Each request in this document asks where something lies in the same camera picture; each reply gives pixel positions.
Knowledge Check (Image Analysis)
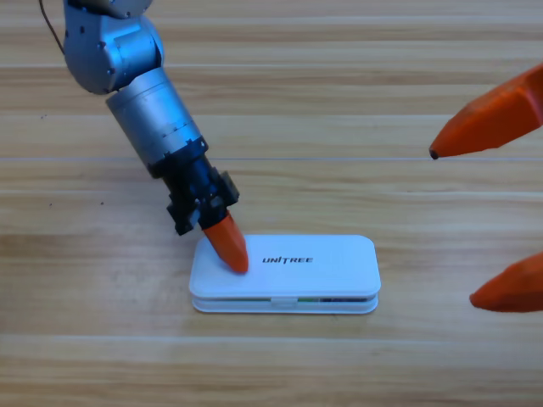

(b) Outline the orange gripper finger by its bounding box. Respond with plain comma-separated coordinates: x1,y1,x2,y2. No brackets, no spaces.
468,252,543,315

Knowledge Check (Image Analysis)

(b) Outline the orange dark-tipped gripper finger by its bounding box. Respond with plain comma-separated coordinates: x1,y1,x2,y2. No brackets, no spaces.
428,63,543,161

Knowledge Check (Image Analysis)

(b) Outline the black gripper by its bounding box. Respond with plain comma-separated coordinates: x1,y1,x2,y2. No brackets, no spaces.
159,154,250,274

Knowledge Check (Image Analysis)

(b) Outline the white Unitree pencil case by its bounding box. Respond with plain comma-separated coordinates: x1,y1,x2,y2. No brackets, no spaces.
188,234,382,315

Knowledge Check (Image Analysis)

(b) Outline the thin brown cable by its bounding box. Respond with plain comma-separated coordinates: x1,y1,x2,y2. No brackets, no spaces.
37,0,67,56

